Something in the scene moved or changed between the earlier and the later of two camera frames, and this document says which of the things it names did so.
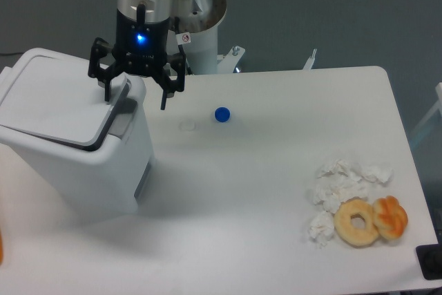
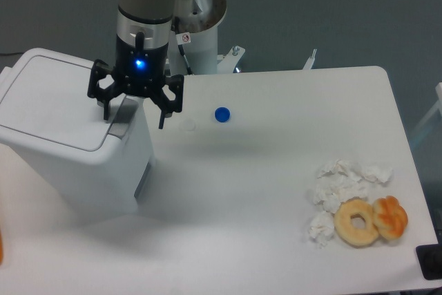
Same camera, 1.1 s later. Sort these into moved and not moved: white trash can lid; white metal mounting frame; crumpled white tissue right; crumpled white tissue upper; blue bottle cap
Moved: white trash can lid
Not moved: crumpled white tissue upper; blue bottle cap; crumpled white tissue right; white metal mounting frame
